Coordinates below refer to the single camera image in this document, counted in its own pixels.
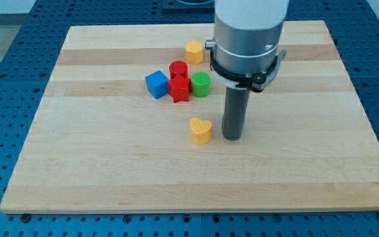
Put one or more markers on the yellow heart block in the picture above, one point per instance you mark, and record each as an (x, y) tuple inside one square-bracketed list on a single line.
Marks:
[(201, 131)]

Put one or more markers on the yellow hexagon block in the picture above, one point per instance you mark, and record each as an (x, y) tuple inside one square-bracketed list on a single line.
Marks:
[(194, 52)]

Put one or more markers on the blue cube block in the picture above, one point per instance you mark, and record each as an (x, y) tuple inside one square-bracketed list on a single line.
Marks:
[(157, 84)]

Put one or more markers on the green cylinder block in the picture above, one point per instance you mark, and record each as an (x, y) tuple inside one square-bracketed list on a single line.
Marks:
[(201, 84)]

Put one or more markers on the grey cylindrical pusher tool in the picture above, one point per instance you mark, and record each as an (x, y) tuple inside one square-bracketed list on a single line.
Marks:
[(234, 113)]

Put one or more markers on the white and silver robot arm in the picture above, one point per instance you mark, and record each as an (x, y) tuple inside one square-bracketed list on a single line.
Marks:
[(247, 33)]

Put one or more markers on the wooden board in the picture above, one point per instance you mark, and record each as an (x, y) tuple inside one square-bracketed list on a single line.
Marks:
[(100, 143)]

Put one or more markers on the red cylinder block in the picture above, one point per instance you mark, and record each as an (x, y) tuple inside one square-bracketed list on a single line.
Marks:
[(178, 68)]

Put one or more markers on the red star block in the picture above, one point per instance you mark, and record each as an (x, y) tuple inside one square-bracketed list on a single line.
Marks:
[(179, 88)]

